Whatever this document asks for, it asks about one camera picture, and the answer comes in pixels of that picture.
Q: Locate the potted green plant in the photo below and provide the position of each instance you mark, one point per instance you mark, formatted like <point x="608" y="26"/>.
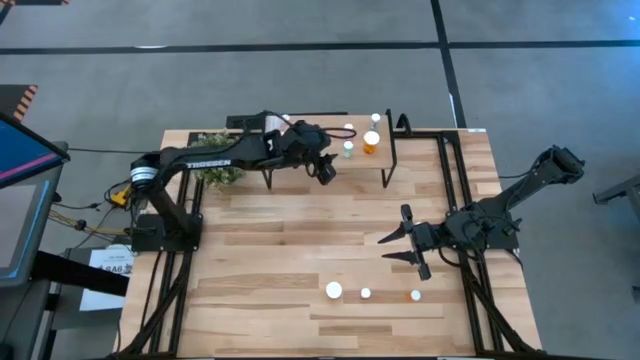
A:
<point x="220" y="175"/>

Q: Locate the grey console stand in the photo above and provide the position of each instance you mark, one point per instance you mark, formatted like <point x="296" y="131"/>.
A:
<point x="25" y="225"/>

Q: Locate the black base beam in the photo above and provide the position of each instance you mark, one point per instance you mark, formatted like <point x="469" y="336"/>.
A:
<point x="80" y="275"/>

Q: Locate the black power strip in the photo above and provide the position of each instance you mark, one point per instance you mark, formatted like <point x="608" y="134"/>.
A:
<point x="237" y="122"/>

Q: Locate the small orange pill bottle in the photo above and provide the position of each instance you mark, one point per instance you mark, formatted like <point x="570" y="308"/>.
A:
<point x="415" y="295"/>

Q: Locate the wooden shelf black frame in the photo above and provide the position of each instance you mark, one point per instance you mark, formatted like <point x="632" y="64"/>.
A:
<point x="360" y="160"/>

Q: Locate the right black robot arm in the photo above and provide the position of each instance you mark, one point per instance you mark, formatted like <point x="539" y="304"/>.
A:
<point x="500" y="205"/>

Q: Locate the tilted blue monitor screen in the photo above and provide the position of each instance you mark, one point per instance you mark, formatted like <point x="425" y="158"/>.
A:
<point x="22" y="155"/>

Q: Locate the large orange pill bottle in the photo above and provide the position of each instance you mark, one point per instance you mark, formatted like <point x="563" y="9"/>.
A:
<point x="371" y="141"/>
<point x="333" y="290"/>

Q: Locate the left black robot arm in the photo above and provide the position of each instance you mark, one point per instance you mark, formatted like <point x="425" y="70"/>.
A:
<point x="210" y="162"/>

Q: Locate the white paper label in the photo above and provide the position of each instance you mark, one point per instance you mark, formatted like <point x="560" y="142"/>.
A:
<point x="107" y="272"/>

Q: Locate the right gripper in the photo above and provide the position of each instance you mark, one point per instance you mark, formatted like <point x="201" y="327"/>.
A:
<point x="427" y="237"/>

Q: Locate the grey metal furniture leg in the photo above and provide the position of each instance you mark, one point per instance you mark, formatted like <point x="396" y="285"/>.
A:
<point x="620" y="192"/>

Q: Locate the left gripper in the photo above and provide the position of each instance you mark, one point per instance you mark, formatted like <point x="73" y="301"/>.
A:
<point x="305" y="145"/>

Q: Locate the black curved hook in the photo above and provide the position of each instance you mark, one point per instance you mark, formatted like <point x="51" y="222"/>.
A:
<point x="402" y="124"/>

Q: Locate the small pink pill bottle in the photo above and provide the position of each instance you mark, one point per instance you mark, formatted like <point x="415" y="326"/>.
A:
<point x="348" y="128"/>
<point x="285" y="118"/>
<point x="365" y="293"/>

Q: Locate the black aluminium rig frame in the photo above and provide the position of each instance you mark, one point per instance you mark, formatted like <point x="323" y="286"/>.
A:
<point x="185" y="280"/>

